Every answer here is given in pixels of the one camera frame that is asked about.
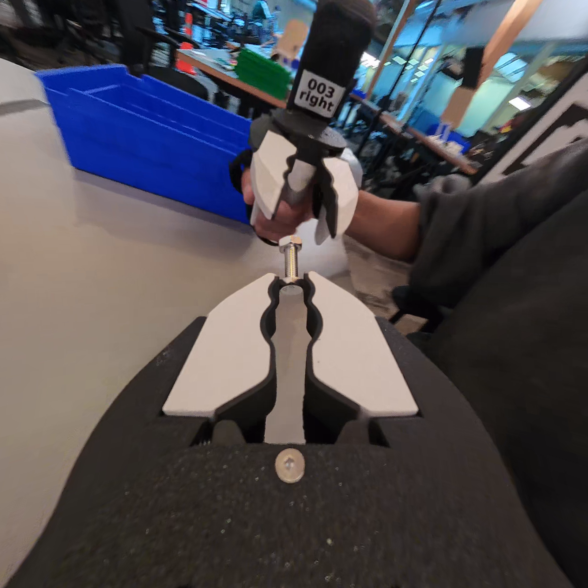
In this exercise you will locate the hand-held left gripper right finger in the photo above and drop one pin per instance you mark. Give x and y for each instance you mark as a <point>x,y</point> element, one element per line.
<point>363,358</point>

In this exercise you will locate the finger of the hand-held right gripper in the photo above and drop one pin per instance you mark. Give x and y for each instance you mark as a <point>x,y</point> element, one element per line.
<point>342,197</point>
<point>266,174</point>

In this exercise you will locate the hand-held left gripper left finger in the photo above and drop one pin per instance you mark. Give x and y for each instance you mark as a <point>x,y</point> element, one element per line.
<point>220,358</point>

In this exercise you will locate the long steel hex bolt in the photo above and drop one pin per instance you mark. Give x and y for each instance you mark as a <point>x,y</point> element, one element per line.
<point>291,264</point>

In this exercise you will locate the blue plastic bin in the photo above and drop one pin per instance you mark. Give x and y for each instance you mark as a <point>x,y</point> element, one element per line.
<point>138,138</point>

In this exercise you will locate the person's right forearm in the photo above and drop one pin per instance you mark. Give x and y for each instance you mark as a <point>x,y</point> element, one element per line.
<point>386,225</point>

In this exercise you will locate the grey desk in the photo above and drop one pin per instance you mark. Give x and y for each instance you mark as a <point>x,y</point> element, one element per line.
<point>92,275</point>

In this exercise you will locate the person's right hand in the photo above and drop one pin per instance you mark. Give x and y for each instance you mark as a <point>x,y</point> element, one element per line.
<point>285,220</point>

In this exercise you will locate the green bin stack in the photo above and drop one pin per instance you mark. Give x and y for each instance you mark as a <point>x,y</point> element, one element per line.
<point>262,73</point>

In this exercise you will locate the cardboard box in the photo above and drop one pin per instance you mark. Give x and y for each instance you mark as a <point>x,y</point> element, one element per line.
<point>291,39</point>

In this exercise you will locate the wooden table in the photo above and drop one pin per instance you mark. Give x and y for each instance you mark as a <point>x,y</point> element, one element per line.
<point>220,71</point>

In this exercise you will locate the orange traffic cone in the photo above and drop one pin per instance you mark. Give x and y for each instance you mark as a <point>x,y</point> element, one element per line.
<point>186,46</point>

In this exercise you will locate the black office chair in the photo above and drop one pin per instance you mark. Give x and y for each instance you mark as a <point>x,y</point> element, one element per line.
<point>135,32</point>

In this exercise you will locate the framed marker sign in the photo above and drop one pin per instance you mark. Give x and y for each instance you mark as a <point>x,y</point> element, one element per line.
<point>551,138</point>

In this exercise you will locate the wooden post black flag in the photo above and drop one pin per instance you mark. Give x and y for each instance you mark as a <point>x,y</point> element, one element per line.
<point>505,36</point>

